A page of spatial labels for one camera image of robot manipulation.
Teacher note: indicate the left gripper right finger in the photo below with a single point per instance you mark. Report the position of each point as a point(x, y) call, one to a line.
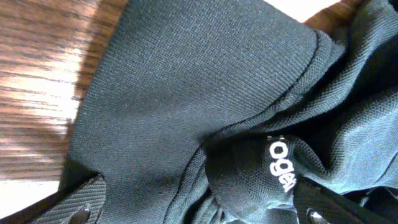
point(317, 204)

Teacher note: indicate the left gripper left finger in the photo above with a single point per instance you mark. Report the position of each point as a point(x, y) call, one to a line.
point(76, 204)

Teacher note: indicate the black t-shirt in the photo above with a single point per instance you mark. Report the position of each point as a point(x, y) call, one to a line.
point(210, 111)

